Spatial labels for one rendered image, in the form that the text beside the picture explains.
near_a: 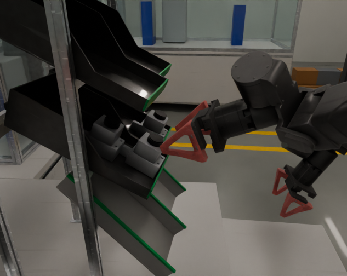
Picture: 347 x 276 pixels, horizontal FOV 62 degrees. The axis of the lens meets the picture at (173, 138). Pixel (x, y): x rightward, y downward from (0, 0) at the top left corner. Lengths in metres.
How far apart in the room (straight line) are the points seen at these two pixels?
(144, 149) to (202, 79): 3.69
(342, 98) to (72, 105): 0.35
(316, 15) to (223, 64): 5.30
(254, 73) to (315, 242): 0.69
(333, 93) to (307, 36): 8.72
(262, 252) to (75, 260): 0.52
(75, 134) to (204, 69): 3.76
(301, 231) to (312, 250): 0.08
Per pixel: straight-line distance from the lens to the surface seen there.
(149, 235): 0.67
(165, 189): 0.83
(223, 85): 4.23
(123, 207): 0.65
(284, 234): 0.99
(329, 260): 0.96
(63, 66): 0.43
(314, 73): 5.88
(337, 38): 9.40
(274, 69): 0.40
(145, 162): 0.54
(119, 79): 0.51
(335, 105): 0.39
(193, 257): 0.86
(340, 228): 2.53
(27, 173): 1.34
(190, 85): 4.22
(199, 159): 0.45
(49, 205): 1.11
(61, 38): 0.43
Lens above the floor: 1.50
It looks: 25 degrees down
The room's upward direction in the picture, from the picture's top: straight up
